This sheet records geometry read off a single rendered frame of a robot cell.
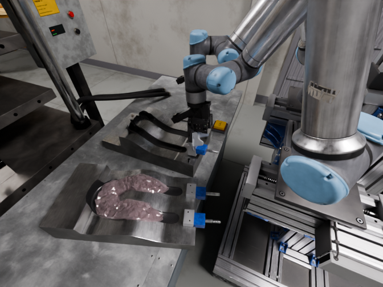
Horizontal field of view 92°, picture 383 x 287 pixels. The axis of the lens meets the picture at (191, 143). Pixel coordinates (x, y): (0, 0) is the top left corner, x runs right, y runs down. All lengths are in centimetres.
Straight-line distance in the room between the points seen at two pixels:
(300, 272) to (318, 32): 132
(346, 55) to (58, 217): 82
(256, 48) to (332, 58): 27
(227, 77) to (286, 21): 18
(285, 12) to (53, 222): 87
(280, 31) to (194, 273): 143
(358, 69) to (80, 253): 87
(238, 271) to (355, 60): 119
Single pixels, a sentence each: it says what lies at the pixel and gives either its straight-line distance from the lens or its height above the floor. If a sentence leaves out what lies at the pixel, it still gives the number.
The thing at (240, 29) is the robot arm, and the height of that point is 134.
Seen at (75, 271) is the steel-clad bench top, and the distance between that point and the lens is 81.
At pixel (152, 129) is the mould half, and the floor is 91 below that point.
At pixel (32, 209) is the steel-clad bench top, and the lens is 101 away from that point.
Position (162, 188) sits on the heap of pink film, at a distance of 75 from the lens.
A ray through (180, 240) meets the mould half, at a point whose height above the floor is 85.
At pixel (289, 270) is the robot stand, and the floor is 21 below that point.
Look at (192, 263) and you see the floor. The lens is 154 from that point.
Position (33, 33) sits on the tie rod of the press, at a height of 129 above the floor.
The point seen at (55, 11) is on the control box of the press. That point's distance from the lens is 131.
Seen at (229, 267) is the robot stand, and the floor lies 23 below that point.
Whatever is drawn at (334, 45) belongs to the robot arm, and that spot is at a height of 143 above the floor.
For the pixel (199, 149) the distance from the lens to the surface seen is 78.
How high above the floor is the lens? 151
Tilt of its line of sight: 45 degrees down
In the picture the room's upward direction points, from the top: 1 degrees clockwise
